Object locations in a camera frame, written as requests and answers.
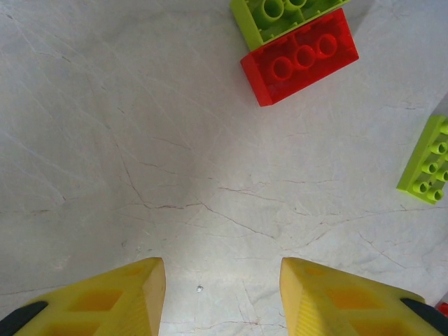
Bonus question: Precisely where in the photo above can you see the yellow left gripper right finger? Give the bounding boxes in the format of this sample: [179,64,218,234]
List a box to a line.
[279,257,448,336]

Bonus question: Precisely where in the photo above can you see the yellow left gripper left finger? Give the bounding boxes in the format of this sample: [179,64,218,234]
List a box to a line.
[0,257,167,336]

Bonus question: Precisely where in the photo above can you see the green lego brick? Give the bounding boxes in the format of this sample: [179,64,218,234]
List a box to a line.
[230,0,353,53]
[395,114,448,206]

